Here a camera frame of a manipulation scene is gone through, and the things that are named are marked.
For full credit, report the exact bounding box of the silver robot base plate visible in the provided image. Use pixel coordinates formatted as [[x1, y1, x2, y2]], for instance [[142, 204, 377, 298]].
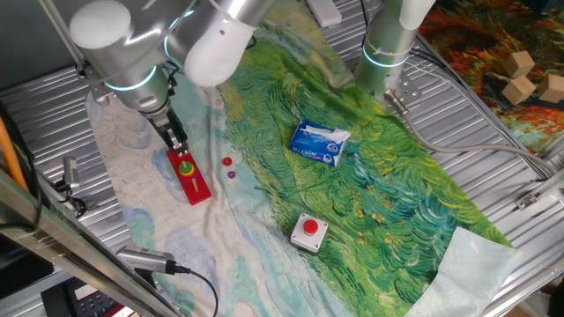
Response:
[[382, 72, 424, 107]]

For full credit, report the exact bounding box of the thick black cable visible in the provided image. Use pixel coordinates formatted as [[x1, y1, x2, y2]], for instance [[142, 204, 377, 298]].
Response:
[[0, 100, 43, 232]]

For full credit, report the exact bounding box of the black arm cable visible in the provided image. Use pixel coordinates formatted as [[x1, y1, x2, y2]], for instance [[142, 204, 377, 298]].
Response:
[[160, 61, 180, 100]]

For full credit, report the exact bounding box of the white power strip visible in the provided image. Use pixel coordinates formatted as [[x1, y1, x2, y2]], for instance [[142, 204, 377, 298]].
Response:
[[308, 0, 343, 28]]

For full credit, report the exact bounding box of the aluminium frame bar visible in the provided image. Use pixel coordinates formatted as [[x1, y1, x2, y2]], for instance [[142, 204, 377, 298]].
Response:
[[0, 169, 182, 317]]

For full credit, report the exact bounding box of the wooden cube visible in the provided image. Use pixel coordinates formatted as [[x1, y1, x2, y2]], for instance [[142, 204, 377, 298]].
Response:
[[538, 73, 564, 105], [501, 75, 538, 106], [503, 51, 536, 79]]

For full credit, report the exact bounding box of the black box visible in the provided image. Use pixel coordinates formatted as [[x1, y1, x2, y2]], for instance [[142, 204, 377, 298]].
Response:
[[0, 232, 55, 300]]

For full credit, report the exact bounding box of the black card terminal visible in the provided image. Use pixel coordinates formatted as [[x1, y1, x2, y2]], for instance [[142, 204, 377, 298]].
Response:
[[41, 276, 146, 317]]

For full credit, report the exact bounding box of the grey box with red button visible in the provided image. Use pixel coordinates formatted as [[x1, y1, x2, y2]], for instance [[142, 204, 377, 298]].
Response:
[[289, 212, 330, 254]]

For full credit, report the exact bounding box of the blue tissue pack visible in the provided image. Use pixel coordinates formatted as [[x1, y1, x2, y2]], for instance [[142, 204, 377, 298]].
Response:
[[289, 119, 353, 167]]

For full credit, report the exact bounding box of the red Hanoi board with pegs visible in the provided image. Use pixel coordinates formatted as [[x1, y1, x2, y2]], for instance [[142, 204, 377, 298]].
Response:
[[166, 149, 213, 207]]

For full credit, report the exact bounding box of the black camera cable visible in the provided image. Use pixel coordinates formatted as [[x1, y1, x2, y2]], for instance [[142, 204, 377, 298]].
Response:
[[174, 262, 220, 317]]

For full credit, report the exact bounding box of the small silver camera on mount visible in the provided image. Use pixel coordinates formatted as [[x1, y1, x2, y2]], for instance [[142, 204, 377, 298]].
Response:
[[53, 156, 98, 220]]

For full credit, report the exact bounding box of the aluminium corner bracket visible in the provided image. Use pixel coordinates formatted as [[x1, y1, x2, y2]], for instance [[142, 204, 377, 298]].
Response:
[[515, 169, 564, 211]]

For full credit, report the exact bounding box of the painted landscape print cloth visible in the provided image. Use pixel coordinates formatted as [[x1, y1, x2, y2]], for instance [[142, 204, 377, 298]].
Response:
[[85, 8, 525, 317]]

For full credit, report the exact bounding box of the orange pole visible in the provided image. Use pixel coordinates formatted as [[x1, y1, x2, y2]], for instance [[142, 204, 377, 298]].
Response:
[[0, 116, 30, 193]]

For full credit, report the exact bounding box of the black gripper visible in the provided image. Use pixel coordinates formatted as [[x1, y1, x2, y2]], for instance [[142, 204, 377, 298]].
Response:
[[147, 107, 191, 156]]

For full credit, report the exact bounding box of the grey metal pole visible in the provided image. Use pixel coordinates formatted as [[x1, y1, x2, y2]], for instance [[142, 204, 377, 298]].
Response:
[[37, 0, 87, 67]]

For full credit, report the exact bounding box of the grey corrugated hose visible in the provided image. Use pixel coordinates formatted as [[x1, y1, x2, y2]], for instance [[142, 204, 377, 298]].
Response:
[[383, 89, 563, 177]]

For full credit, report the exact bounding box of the orange painted print cloth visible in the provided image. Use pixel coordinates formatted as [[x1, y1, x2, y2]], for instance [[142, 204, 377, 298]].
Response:
[[418, 0, 564, 155]]

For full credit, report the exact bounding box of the black base cable bundle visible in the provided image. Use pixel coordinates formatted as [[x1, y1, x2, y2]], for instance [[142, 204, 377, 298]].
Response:
[[407, 46, 550, 182]]

